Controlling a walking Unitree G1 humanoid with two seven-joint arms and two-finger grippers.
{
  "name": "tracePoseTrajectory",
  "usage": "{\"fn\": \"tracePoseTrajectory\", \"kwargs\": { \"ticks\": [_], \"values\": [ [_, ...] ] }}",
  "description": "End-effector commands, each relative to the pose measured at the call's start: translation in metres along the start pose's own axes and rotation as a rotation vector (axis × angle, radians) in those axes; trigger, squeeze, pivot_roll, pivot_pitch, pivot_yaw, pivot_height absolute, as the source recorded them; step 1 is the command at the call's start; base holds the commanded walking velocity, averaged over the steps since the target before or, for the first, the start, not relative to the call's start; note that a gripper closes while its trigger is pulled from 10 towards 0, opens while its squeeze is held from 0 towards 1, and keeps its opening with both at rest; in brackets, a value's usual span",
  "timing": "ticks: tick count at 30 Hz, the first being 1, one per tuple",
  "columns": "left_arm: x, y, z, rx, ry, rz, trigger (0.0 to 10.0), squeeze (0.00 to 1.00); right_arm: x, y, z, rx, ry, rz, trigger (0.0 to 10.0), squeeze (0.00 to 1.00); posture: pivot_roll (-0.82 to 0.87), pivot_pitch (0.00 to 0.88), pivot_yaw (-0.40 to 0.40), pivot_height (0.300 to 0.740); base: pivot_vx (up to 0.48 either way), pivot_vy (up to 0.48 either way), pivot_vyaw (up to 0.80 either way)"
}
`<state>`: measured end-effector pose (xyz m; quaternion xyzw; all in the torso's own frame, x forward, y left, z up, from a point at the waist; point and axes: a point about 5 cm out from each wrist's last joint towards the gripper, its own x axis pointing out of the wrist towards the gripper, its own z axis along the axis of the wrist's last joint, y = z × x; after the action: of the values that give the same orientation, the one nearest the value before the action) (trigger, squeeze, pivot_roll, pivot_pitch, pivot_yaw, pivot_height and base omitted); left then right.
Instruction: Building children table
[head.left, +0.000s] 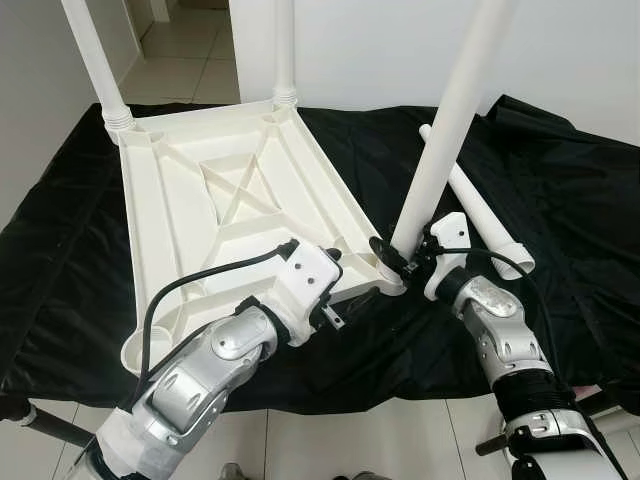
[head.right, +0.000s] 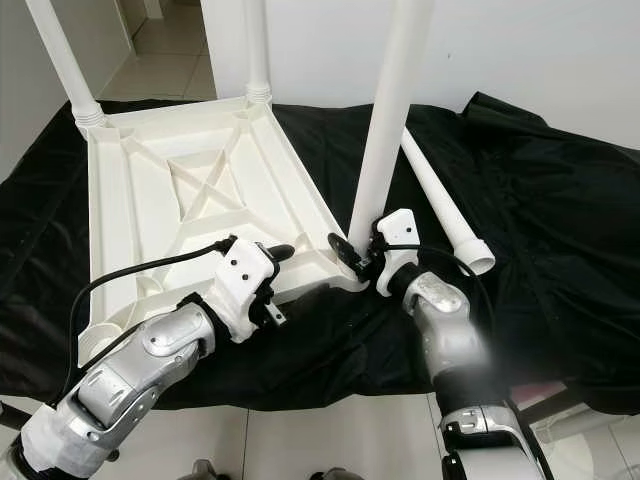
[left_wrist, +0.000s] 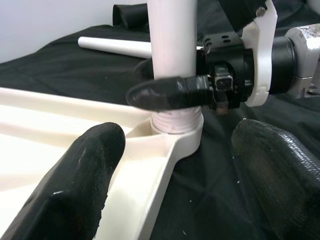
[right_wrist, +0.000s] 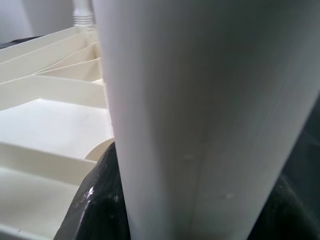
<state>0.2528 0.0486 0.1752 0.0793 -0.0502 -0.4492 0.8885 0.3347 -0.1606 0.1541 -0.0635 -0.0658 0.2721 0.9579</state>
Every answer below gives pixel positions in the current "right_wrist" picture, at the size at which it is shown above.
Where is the white plastic table top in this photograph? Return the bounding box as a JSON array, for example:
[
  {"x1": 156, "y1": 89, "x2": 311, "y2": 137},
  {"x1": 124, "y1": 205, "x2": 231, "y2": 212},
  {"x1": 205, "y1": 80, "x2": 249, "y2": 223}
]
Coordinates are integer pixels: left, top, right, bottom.
[{"x1": 0, "y1": 24, "x2": 118, "y2": 240}]

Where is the black cloth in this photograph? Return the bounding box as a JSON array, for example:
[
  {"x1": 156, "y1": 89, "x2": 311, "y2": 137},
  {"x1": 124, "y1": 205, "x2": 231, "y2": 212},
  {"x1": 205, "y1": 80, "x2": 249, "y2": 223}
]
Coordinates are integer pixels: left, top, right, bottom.
[{"x1": 0, "y1": 36, "x2": 320, "y2": 201}]

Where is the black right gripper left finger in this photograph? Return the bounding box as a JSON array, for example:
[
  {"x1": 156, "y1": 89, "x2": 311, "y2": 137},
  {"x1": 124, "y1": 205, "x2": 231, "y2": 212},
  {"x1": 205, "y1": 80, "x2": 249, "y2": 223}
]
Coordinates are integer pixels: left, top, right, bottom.
[{"x1": 53, "y1": 141, "x2": 134, "y2": 240}]

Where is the white plastic table leg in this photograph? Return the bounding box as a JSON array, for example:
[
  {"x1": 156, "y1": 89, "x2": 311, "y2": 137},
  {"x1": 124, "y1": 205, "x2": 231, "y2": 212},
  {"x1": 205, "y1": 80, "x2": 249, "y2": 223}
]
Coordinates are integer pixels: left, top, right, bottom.
[
  {"x1": 71, "y1": 0, "x2": 95, "y2": 28},
  {"x1": 91, "y1": 0, "x2": 320, "y2": 240}
]

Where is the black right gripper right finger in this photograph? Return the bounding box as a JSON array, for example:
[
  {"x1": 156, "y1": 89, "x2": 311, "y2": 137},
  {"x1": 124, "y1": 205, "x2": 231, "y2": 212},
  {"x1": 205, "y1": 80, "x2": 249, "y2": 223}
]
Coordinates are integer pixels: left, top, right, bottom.
[{"x1": 258, "y1": 172, "x2": 320, "y2": 240}]

